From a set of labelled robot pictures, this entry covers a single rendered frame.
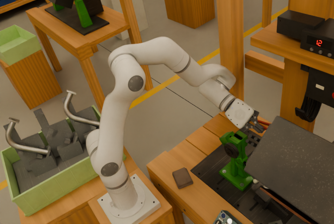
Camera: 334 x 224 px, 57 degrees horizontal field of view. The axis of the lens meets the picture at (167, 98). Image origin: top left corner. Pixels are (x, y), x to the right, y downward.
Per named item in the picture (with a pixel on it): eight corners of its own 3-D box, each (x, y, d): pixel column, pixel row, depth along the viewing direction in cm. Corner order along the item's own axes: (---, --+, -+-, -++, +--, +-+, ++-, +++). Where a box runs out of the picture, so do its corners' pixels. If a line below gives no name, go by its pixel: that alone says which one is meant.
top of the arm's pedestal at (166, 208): (118, 254, 140) (115, 250, 137) (89, 205, 161) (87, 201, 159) (173, 211, 151) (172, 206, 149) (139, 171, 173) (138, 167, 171)
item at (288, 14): (311, 44, 110) (314, 26, 105) (275, 33, 120) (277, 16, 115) (322, 36, 113) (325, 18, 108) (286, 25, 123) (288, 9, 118)
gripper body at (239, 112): (219, 113, 132) (239, 130, 128) (233, 94, 130) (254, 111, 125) (224, 113, 139) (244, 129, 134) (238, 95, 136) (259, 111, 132)
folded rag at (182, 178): (172, 174, 157) (171, 171, 155) (186, 169, 158) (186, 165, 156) (178, 189, 149) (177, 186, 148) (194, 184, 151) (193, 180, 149)
